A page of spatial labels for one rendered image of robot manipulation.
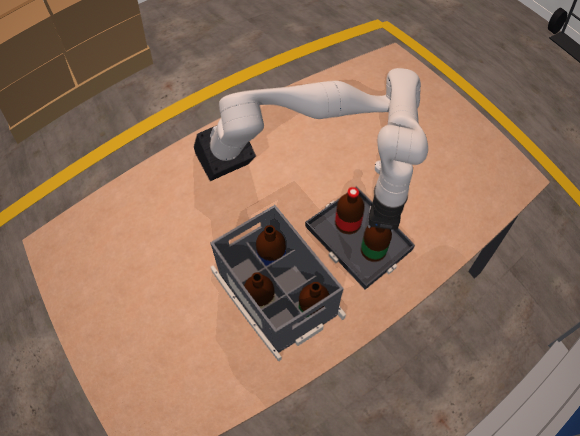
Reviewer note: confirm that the dark grey divided crate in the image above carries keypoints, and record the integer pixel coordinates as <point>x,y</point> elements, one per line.
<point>291,273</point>

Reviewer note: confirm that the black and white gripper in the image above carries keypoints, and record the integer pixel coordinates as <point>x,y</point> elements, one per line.
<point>388,206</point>

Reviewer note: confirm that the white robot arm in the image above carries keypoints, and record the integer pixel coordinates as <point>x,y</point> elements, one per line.
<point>398,147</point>

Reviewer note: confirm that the brown bottle with green band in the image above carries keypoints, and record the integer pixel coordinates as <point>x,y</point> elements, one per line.
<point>375,243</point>

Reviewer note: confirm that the brown glass bottle with red label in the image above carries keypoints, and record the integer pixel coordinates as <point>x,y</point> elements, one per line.
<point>349,212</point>

